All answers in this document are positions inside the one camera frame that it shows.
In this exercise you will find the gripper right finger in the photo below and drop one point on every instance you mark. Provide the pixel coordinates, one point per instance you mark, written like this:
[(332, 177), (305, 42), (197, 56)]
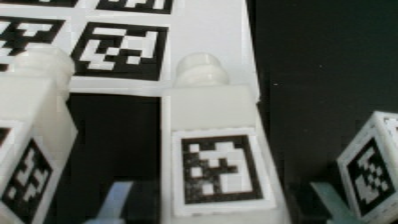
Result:
[(342, 215)]

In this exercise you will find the white base tag plate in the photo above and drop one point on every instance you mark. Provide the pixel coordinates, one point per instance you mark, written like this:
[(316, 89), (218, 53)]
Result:
[(129, 37)]

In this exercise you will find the white tagged chair leg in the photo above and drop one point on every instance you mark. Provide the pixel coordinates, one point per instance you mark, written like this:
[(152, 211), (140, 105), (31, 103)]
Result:
[(222, 188)]

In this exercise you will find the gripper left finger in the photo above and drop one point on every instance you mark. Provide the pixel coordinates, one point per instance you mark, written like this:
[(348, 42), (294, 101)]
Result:
[(111, 210)]

